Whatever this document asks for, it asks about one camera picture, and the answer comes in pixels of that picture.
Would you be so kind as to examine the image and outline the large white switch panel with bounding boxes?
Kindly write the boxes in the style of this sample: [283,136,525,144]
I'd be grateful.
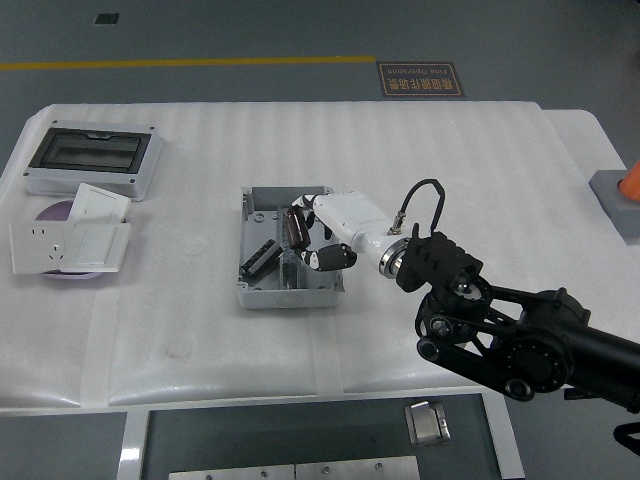
[62,222,132,274]

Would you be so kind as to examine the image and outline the purple plate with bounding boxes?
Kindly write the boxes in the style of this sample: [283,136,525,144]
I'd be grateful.
[35,200,127,282]

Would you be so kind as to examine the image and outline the grey box with dark lid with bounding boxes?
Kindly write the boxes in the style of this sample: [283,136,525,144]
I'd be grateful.
[23,119,165,202]

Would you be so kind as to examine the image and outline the grey metal plate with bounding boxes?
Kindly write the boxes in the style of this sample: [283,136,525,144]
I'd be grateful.
[168,464,296,480]
[294,455,421,480]

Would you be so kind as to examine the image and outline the dark brown battery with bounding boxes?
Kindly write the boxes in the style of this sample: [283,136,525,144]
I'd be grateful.
[284,207,312,251]

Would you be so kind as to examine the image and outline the grey open junction box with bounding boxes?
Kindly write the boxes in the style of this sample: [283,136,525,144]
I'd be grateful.
[236,185,346,310]

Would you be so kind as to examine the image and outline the black ribbed battery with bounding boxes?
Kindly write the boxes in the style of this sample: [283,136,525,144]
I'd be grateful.
[239,238,284,279]

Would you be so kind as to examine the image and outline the black floor sign orange text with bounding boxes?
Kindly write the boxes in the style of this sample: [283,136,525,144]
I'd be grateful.
[375,61,466,99]

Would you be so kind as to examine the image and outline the small white switch panel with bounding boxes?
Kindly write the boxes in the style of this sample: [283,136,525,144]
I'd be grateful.
[68,182,133,224]

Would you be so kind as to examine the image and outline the orange cone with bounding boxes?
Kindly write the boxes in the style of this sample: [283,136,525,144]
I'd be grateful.
[617,159,640,202]

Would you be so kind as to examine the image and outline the white wall socket panel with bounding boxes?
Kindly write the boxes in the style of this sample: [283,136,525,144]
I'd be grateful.
[9,221,76,275]

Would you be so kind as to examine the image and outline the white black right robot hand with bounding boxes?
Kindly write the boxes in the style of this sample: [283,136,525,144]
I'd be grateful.
[289,191,397,272]

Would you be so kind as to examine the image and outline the metal mounting rail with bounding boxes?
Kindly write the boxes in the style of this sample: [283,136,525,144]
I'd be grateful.
[276,205,304,292]

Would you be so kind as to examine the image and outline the white foam mat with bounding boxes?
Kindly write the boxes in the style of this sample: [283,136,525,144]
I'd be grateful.
[0,102,546,407]

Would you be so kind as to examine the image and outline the silver metal bracket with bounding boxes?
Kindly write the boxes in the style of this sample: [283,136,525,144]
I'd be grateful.
[403,400,452,446]

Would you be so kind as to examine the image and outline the white table leg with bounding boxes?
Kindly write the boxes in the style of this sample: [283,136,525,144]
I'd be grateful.
[482,392,526,480]
[118,410,151,480]

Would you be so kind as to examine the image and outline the grey square block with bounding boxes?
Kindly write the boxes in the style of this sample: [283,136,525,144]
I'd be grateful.
[588,169,640,244]

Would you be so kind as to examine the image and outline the black cable loop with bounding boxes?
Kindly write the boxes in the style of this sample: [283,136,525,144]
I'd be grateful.
[610,419,640,449]

